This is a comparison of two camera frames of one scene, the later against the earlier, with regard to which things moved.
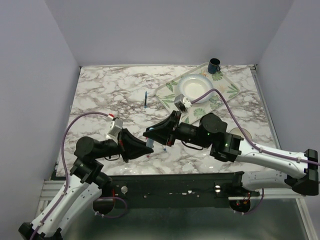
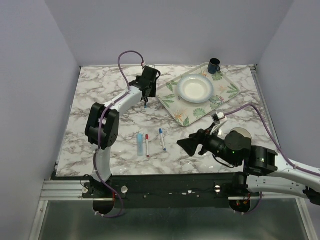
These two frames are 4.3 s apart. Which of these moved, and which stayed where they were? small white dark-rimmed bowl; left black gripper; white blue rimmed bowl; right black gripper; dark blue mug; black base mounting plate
Moved: left black gripper; right black gripper
Stayed: small white dark-rimmed bowl; dark blue mug; black base mounting plate; white blue rimmed bowl
